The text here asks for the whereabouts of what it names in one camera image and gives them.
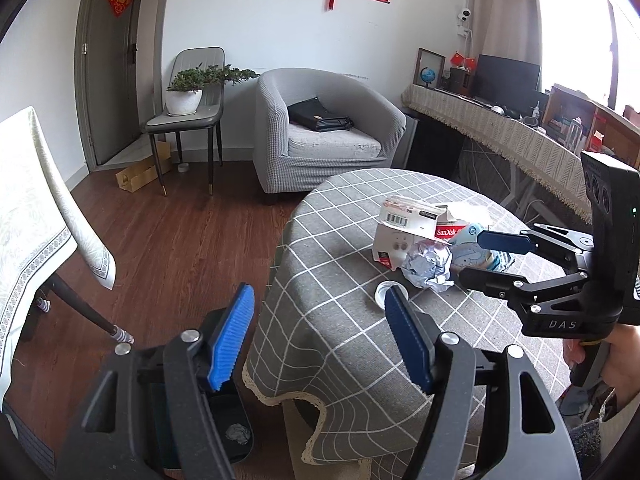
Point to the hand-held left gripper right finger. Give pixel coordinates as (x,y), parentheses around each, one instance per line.
(406,340)

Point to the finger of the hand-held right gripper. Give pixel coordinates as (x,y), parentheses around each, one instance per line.
(492,282)
(502,241)

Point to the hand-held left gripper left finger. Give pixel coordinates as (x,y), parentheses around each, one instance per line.
(234,332)

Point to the light blue printed packet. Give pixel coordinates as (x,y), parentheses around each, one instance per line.
(472,257)

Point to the white round cap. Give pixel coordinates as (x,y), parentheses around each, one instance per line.
(382,295)

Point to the silver foil ball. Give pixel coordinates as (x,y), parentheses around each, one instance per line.
(427,262)

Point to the black trash bin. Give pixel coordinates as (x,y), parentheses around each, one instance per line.
(235,410)

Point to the white box with round holes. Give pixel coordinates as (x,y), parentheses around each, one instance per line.
(392,245)

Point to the white box with barcode label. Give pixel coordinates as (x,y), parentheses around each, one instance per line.
(400,212)

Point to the person's right hand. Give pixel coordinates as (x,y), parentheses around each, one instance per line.
(625,355)

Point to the round table with checked cloth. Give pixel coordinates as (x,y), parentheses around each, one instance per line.
(340,320)

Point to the grey cloth under desk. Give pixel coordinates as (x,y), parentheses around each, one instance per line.
(482,170)

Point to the side desk with fringed cloth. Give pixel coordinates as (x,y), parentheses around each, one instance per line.
(520,142)

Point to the crumpled grey paper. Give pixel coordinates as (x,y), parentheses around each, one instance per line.
(238,434)

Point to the clear bottle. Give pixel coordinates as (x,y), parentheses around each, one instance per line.
(577,132)

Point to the black cabinet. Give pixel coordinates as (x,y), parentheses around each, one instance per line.
(432,147)

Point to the wooden desk shelf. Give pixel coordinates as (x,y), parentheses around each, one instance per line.
(555,107)

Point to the black monitor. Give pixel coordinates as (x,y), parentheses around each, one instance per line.
(505,77)

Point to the brown wooden box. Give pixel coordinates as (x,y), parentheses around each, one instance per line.
(460,81)

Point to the small blue globe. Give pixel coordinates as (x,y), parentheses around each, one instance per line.
(428,76)

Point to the grey armchair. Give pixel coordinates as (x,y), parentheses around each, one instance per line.
(300,160)

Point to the cardboard box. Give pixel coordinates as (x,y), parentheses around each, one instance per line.
(137,175)

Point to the small red flags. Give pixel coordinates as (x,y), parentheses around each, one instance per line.
(462,59)

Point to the black handbag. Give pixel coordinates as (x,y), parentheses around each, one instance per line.
(317,115)

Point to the beige curtain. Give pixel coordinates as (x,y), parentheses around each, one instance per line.
(505,10)

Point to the white patterned tablecloth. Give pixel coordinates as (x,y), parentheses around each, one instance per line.
(30,220)

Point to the potted plant in white pot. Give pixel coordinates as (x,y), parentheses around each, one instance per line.
(184,100)

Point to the grey dining chair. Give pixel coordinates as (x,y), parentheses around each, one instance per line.
(200,60)

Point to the grey-green door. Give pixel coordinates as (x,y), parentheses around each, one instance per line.
(107,85)

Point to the white desk frame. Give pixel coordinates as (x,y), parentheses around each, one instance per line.
(520,185)

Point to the wooden picture frame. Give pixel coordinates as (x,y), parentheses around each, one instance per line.
(419,67)

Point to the white security camera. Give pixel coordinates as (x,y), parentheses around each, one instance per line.
(465,15)

